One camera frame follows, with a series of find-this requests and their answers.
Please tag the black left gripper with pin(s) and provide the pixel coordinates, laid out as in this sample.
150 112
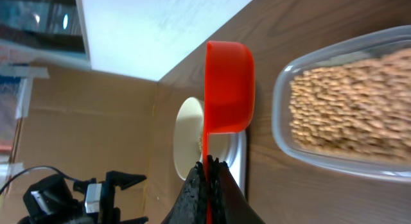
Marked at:
50 201

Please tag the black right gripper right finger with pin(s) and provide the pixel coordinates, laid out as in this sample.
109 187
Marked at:
228 204

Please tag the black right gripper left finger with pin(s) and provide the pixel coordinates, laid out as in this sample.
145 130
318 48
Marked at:
190 206

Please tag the red plastic measuring scoop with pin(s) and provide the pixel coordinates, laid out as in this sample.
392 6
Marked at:
229 95

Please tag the white digital kitchen scale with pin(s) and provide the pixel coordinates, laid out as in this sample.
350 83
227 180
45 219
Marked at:
237 159

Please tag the soybeans in bowl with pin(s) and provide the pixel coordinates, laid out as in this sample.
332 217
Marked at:
200 142

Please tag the white round bowl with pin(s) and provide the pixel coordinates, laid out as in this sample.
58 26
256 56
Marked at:
188 125

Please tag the brown cardboard panel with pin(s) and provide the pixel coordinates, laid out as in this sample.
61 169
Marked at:
84 124

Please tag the clear plastic container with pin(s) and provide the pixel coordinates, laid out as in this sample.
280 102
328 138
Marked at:
373 45

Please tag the yellow soybeans pile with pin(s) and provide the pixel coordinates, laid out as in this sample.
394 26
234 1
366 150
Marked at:
359 110

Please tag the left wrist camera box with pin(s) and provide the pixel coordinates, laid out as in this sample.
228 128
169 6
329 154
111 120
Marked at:
92 198

